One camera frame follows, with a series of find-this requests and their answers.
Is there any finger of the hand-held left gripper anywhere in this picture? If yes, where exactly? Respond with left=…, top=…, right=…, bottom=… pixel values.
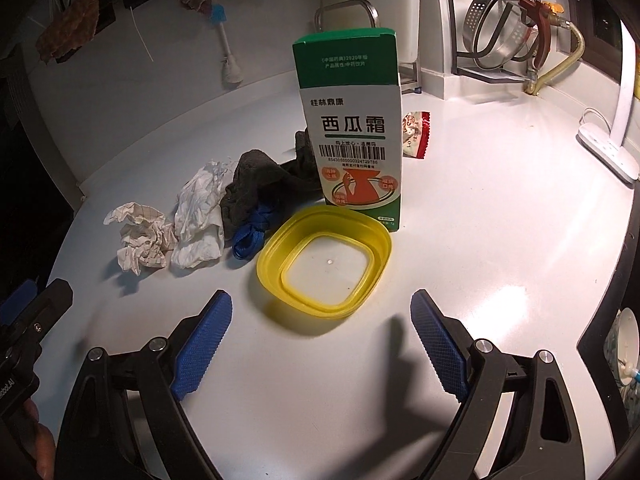
left=0, top=280, right=39, bottom=322
left=22, top=278, right=74, bottom=361

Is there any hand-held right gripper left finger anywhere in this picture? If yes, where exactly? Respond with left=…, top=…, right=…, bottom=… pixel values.
left=57, top=290, right=234, bottom=480

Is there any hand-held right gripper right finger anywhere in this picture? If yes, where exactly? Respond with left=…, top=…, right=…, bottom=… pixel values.
left=410, top=289, right=584, bottom=480

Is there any checked paper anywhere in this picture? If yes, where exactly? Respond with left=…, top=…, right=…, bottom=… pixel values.
left=103, top=202, right=177, bottom=275

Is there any blue strap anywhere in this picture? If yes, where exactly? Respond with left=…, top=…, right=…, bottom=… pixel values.
left=231, top=204, right=271, bottom=261

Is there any yellow plastic container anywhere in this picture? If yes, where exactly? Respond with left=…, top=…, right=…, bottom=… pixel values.
left=256, top=204, right=394, bottom=320

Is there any white tissue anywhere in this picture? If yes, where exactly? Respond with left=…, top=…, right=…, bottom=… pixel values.
left=170, top=159, right=239, bottom=269

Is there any dark grey cloth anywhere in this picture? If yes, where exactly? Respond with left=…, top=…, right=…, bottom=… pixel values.
left=220, top=130, right=324, bottom=242

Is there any red snack wrapper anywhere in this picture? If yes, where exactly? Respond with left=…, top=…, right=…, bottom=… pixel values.
left=401, top=111, right=432, bottom=159

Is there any green and white carton box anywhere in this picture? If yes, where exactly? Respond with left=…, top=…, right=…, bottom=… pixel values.
left=292, top=27, right=404, bottom=234

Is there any person's left hand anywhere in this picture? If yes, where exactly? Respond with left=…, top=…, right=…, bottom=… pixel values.
left=20, top=400, right=57, bottom=480

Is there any white patterned cup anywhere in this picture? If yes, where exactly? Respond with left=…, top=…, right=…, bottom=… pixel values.
left=602, top=307, right=640, bottom=414

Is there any white power strip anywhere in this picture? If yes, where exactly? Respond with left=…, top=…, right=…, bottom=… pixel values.
left=576, top=122, right=640, bottom=182

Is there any white brush with blue holder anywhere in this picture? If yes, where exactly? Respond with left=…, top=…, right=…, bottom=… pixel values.
left=212, top=4, right=245, bottom=86

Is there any black dish rack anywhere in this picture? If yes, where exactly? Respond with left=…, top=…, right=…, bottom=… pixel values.
left=442, top=0, right=576, bottom=84

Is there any white cutting board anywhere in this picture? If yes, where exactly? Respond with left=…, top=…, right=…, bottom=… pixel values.
left=370, top=0, right=421, bottom=64

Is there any steel cutting board rack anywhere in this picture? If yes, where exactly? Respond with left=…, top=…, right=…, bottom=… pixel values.
left=314, top=0, right=419, bottom=93

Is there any white power cable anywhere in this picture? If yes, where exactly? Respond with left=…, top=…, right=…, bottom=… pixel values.
left=580, top=107, right=621, bottom=129

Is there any white cable tie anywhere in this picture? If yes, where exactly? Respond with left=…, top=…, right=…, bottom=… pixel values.
left=129, top=7, right=155, bottom=63

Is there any yellow gas hose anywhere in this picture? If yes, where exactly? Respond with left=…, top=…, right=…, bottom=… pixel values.
left=524, top=19, right=586, bottom=97

